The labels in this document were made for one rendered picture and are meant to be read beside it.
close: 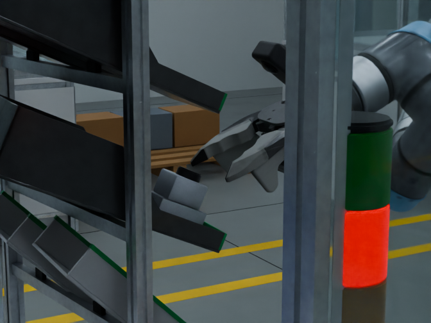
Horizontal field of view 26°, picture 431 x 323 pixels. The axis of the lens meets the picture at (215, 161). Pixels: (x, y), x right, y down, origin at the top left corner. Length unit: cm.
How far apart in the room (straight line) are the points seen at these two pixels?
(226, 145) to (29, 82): 382
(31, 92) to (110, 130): 175
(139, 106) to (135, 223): 12
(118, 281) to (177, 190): 13
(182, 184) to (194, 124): 584
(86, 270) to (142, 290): 6
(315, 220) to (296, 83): 8
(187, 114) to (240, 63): 404
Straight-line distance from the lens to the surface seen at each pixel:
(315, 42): 56
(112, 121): 662
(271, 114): 116
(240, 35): 1082
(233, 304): 422
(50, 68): 111
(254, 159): 108
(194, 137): 693
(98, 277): 102
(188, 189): 108
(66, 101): 503
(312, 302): 59
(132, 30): 94
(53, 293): 119
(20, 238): 114
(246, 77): 1092
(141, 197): 98
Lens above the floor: 152
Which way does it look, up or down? 12 degrees down
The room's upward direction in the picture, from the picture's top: straight up
